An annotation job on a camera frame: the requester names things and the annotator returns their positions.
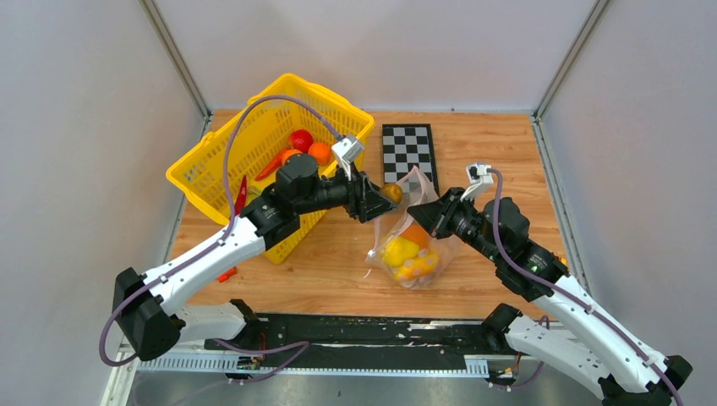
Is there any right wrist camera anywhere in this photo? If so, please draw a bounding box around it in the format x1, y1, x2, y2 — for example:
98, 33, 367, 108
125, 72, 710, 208
460, 162, 494, 201

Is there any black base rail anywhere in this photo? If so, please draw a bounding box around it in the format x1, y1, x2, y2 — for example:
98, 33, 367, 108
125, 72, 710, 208
167, 310, 556, 387

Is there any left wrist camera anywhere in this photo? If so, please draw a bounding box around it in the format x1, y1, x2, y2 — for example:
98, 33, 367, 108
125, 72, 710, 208
331, 135, 364, 180

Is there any red chili pepper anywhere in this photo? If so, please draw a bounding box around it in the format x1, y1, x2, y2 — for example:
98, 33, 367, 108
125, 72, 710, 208
233, 176, 248, 216

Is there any black white checkerboard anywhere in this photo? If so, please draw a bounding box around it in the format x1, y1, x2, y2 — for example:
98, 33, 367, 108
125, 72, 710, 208
381, 123, 440, 193

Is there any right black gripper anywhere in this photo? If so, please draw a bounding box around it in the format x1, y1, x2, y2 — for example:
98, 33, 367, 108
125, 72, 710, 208
407, 188, 502, 264

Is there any orange carrot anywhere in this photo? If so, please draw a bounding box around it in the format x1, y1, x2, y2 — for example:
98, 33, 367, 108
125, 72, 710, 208
255, 148, 289, 181

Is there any brown kiwi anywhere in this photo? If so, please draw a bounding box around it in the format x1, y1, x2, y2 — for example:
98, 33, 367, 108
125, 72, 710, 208
380, 183, 403, 205

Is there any yellow plastic basket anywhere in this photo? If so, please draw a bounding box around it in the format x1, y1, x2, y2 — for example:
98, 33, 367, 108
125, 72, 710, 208
167, 74, 375, 263

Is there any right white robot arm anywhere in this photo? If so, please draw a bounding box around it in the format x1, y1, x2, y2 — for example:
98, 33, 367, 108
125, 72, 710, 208
408, 188, 692, 405

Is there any orange tangerine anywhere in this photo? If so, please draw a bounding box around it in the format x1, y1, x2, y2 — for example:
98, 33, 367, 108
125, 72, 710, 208
400, 222, 431, 250
308, 141, 333, 166
281, 149, 303, 165

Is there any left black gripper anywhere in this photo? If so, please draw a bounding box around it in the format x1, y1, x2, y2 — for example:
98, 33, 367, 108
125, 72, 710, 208
296, 160, 399, 224

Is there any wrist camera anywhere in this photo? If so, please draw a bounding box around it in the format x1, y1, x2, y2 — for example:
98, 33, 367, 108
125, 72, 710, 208
460, 162, 494, 201
331, 135, 364, 180

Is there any yellow lemon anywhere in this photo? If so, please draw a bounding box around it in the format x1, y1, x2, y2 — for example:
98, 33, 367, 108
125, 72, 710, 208
381, 236, 420, 267

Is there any yellow orange mango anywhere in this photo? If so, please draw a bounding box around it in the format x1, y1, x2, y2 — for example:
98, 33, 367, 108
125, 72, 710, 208
394, 253, 440, 282

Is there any small orange item on table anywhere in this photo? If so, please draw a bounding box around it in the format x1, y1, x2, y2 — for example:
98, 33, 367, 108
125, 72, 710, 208
217, 267, 238, 283

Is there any red apple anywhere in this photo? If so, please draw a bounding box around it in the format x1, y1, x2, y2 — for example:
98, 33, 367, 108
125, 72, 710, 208
288, 129, 314, 153

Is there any clear zip top bag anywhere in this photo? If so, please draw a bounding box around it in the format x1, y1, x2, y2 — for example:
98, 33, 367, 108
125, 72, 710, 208
365, 167, 458, 290

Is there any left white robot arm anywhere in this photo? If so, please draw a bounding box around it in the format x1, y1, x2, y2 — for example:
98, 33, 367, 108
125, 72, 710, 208
112, 154, 398, 361

